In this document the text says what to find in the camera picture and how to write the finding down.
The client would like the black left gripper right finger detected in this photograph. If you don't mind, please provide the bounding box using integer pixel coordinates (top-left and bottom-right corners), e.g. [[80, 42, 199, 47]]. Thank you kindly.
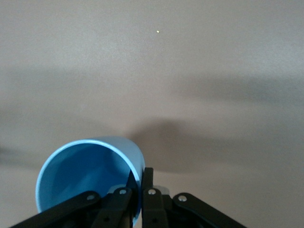
[[142, 167, 247, 228]]

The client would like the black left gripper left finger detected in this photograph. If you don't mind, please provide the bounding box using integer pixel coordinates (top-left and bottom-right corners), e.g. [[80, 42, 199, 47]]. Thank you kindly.
[[9, 170, 141, 228]]

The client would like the light blue plastic cup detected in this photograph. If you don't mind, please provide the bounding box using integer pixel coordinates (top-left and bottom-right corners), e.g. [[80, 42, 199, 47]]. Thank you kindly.
[[35, 135, 146, 228]]

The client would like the brown table cloth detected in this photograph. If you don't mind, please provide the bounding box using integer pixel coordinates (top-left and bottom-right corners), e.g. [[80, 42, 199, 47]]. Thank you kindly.
[[0, 0, 304, 228]]

